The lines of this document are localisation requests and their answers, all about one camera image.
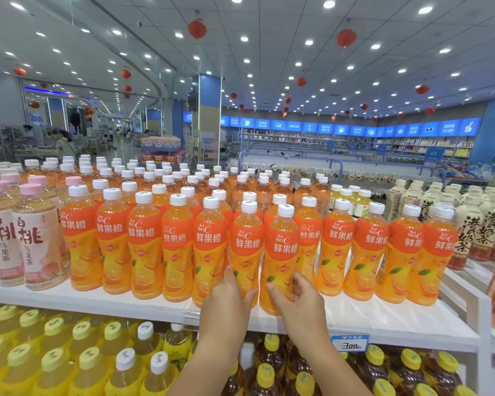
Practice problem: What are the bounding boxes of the person's right hand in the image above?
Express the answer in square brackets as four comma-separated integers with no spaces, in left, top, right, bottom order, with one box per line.
[266,272,329,351]

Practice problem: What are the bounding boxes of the person's left hand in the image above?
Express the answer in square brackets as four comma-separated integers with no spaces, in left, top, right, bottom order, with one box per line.
[198,266,259,348]

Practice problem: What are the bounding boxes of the orange juice bottle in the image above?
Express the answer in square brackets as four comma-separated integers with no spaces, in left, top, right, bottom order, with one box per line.
[259,204,300,317]
[230,200,265,310]

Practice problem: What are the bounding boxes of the person's right forearm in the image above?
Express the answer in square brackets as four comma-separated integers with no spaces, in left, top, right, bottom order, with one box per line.
[289,344,374,396]

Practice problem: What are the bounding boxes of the person's left forearm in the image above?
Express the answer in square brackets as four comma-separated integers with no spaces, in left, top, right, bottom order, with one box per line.
[165,345,244,396]

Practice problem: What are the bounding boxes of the blue and white price tag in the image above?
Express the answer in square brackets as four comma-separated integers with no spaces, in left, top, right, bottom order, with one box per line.
[331,334,370,354]

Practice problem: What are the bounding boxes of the white-capped yellow drink bottle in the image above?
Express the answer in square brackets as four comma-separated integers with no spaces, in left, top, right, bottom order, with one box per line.
[132,321,164,367]
[105,348,147,396]
[163,323,194,369]
[140,351,179,396]

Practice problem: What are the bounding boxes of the rows of orange juice bottles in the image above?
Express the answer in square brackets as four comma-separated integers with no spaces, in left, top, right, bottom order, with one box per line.
[23,154,458,307]

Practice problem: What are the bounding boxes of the white display shelf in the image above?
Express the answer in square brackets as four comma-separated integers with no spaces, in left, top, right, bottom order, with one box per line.
[0,260,495,396]

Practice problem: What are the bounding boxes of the row of pale yellow bottles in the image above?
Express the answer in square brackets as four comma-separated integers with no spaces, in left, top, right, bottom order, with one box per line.
[329,185,374,221]

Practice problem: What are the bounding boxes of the blue metal rack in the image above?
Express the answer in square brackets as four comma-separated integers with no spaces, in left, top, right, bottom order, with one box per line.
[237,150,442,178]

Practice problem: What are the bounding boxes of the group of dark tea bottles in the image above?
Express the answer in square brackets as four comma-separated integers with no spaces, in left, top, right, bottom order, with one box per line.
[221,333,479,396]

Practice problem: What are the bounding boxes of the snack display stand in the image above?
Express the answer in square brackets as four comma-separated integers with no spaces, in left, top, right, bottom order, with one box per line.
[140,136,187,164]

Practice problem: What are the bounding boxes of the row of blue lit signs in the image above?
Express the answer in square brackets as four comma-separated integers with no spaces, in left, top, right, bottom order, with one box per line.
[221,115,483,139]

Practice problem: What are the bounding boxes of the blue and white pillar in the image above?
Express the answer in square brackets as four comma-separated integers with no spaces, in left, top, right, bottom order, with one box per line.
[192,74,222,166]

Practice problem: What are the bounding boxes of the group of cream tea bottles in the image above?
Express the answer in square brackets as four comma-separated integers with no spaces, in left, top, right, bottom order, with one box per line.
[384,179,495,271]

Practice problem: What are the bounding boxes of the group of yellow-capped lemon drinks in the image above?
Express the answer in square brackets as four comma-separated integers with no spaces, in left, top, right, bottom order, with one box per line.
[0,303,143,396]

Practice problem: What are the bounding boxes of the group of pink-capped tea bottles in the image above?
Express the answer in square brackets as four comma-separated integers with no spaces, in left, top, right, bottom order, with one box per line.
[0,169,85,292]

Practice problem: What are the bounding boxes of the pile of colourful snack packets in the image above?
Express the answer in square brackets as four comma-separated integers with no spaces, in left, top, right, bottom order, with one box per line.
[441,161,495,180]

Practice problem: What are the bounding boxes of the wide blue pillar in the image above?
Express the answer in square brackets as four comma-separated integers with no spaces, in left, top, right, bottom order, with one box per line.
[470,97,495,163]

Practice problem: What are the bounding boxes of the round ceiling spotlights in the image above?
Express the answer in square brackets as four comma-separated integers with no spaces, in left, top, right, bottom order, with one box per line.
[0,0,495,116]

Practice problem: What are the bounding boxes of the wall shelves with goods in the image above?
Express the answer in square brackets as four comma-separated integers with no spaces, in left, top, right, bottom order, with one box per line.
[221,128,477,164]

